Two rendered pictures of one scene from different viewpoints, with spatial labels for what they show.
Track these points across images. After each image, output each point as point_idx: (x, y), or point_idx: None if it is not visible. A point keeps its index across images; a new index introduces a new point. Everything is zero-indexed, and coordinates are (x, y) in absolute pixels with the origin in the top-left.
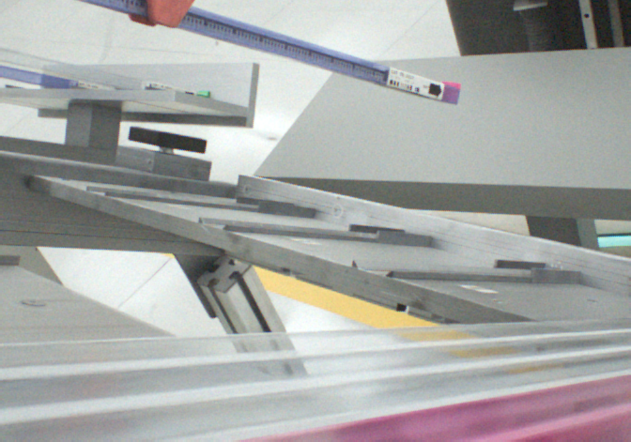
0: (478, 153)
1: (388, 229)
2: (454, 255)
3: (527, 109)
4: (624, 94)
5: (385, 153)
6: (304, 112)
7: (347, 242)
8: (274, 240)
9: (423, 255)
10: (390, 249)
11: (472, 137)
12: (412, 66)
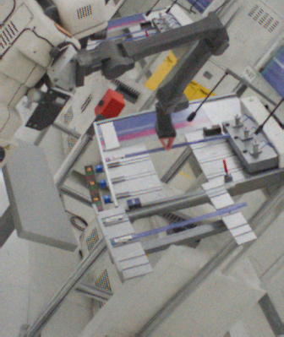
0: (51, 195)
1: (115, 181)
2: (112, 175)
3: (34, 185)
4: (24, 168)
5: (57, 214)
6: (50, 236)
7: (133, 174)
8: (150, 168)
9: (123, 171)
10: (127, 173)
11: (46, 196)
12: (21, 209)
